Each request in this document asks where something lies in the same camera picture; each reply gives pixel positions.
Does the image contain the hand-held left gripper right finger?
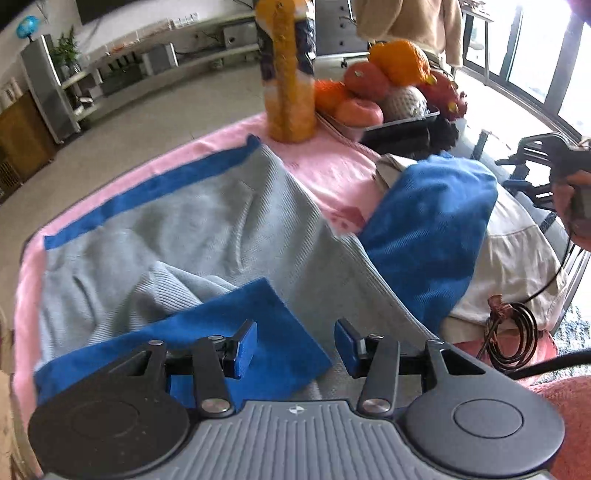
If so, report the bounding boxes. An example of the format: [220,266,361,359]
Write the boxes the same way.
[333,318,495,418]

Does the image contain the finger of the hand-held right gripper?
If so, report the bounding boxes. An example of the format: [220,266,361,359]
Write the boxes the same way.
[503,178,561,210]
[496,133,575,167]

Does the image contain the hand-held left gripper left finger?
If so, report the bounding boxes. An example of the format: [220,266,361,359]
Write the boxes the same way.
[104,318,259,418]

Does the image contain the grey and blue sweater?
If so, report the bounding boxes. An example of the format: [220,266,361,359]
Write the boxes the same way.
[32,134,499,409]

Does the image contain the person's right hand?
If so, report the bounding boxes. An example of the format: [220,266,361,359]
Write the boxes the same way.
[551,171,591,252]

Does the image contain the cream cloth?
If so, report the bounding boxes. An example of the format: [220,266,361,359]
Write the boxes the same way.
[374,152,571,333]

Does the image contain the large window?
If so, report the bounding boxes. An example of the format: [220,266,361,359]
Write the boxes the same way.
[462,0,591,139]

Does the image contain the pink dragon fruit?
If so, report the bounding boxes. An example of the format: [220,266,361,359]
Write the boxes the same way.
[418,71,469,121]

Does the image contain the patterned rug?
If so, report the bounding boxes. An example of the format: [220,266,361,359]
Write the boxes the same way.
[547,302,591,365]

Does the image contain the melon in foam net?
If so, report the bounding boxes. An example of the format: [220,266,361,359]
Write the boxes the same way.
[381,85,429,121]

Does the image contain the black fruit tray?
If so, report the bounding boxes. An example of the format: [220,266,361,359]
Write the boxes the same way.
[318,105,441,144]

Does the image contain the beige hanging jacket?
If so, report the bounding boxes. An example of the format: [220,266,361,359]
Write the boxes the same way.
[353,0,465,68]

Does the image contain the pink printed blanket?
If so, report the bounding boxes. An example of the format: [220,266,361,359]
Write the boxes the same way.
[11,113,402,462]

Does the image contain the pale red apple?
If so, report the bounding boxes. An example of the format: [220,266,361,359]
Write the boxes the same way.
[335,98,385,127]

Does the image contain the dark red apple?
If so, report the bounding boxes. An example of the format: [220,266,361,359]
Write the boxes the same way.
[344,61,391,103]

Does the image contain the person's coral pants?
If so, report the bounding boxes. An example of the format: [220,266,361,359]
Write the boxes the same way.
[455,332,591,480]

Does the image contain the small orange tangerine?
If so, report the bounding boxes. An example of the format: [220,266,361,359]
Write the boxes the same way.
[315,79,352,114]

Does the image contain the grey drawer cabinet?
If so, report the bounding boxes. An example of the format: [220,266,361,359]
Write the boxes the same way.
[314,0,370,58]

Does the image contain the orange juice bottle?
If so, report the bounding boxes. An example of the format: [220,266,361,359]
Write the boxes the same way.
[255,0,317,143]

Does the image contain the black media receiver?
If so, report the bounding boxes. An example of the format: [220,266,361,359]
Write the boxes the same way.
[99,65,144,95]

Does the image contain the metal television stand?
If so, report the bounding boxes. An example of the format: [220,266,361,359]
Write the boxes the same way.
[60,9,264,123]

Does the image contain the small silver speaker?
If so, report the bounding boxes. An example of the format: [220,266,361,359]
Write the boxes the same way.
[141,44,178,75]

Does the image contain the brown wooden cabinet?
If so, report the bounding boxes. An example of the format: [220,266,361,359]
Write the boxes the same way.
[0,90,58,199]

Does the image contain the grey subwoofer box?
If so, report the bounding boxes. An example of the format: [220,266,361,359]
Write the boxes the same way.
[223,23,258,47]

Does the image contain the silver tower speaker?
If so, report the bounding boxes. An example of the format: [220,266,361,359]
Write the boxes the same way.
[19,34,81,145]

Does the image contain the green potted plant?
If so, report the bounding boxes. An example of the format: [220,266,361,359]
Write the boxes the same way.
[51,27,81,77]

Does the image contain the black coiled cable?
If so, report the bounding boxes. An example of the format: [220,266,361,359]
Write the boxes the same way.
[480,240,583,370]

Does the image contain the thick black cable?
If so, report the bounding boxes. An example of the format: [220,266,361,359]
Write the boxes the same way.
[505,352,591,383]

